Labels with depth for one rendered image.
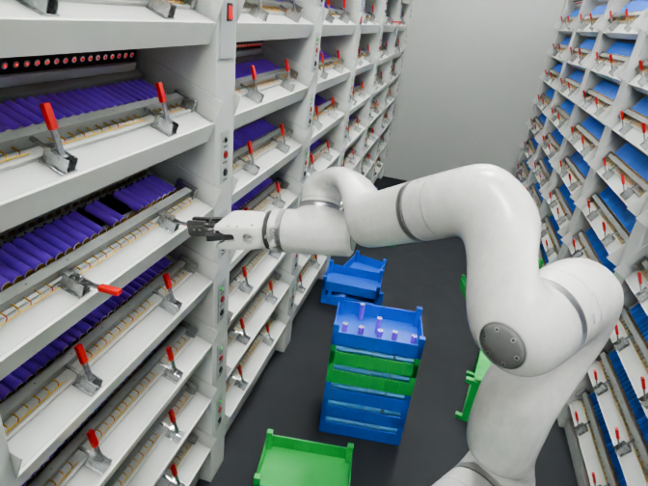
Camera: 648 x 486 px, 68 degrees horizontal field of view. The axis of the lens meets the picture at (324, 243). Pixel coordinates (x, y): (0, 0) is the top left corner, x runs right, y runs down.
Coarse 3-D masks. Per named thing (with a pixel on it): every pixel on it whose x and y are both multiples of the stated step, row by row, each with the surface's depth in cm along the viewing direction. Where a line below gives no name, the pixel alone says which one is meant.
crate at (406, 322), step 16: (352, 304) 176; (368, 304) 175; (336, 320) 164; (352, 320) 174; (368, 320) 175; (384, 320) 176; (400, 320) 176; (416, 320) 174; (336, 336) 159; (352, 336) 158; (368, 336) 167; (384, 336) 168; (400, 336) 169; (384, 352) 159; (400, 352) 159; (416, 352) 158
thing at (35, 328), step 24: (168, 168) 112; (192, 192) 111; (216, 192) 111; (192, 216) 106; (144, 240) 93; (168, 240) 96; (96, 264) 82; (120, 264) 84; (144, 264) 90; (24, 312) 68; (48, 312) 70; (72, 312) 73; (0, 336) 64; (24, 336) 66; (48, 336) 70; (0, 360) 61; (24, 360) 67
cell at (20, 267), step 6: (0, 252) 72; (0, 258) 72; (6, 258) 72; (12, 258) 72; (6, 264) 72; (12, 264) 72; (18, 264) 72; (24, 264) 73; (18, 270) 72; (24, 270) 72; (30, 270) 73; (24, 276) 72
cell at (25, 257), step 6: (6, 246) 74; (12, 246) 74; (6, 252) 74; (12, 252) 74; (18, 252) 74; (24, 252) 75; (18, 258) 74; (24, 258) 74; (30, 258) 74; (36, 258) 75; (30, 264) 74; (36, 264) 74; (36, 270) 74
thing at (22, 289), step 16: (176, 192) 107; (160, 208) 99; (128, 224) 90; (144, 224) 95; (96, 240) 83; (112, 240) 86; (128, 240) 89; (64, 256) 77; (80, 256) 78; (48, 272) 73; (16, 288) 68; (32, 288) 70; (0, 304) 65
